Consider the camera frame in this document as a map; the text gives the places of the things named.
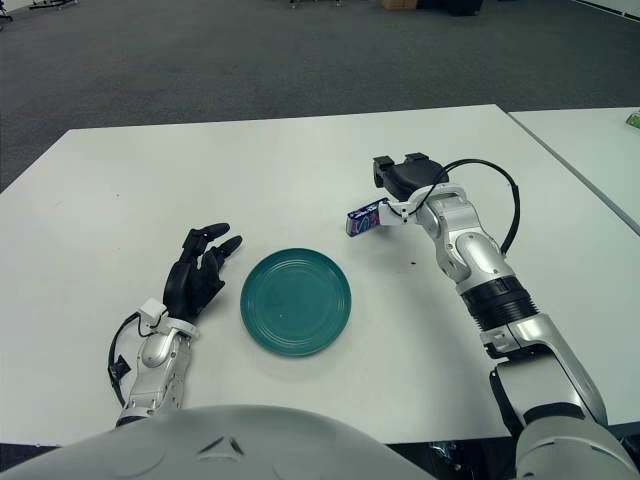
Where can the teal ribbed plate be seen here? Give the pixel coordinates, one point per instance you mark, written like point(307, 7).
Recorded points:
point(295, 305)

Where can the black background case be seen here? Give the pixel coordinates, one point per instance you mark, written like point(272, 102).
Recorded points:
point(450, 6)

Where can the brown cardboard box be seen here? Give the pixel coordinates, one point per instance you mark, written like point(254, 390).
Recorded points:
point(400, 4)

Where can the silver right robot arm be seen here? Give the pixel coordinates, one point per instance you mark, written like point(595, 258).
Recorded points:
point(500, 300)

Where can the grey robot torso shell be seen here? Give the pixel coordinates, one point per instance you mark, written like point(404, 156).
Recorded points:
point(175, 445)

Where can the white neighbouring table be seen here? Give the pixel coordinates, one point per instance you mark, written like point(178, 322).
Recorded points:
point(585, 150)

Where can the blue purple gum pack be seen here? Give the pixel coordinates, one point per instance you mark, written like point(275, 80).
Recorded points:
point(365, 219)

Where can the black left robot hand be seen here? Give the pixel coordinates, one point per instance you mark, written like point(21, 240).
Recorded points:
point(185, 287)

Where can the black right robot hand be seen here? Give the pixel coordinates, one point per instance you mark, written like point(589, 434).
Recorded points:
point(412, 177)

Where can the small green packet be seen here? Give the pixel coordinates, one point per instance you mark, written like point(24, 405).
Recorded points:
point(634, 120)

